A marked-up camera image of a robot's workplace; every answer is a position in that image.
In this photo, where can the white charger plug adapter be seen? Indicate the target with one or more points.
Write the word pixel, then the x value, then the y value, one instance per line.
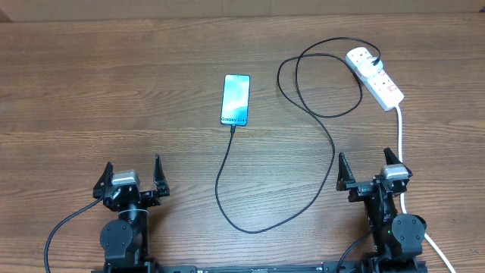
pixel 369 68

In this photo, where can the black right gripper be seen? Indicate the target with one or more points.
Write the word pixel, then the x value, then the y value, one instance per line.
pixel 361 189

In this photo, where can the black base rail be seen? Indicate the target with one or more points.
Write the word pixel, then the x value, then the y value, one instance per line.
pixel 325 267

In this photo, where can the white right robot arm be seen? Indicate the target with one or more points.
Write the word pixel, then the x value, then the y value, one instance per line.
pixel 397 237

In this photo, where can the blue smartphone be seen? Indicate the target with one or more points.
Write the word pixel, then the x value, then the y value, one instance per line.
pixel 235 100

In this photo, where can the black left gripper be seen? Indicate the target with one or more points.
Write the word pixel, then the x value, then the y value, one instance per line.
pixel 151 199

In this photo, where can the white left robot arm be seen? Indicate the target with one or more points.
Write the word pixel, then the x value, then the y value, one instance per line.
pixel 125 240

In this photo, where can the white power strip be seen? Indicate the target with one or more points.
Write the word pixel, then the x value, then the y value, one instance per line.
pixel 381 86

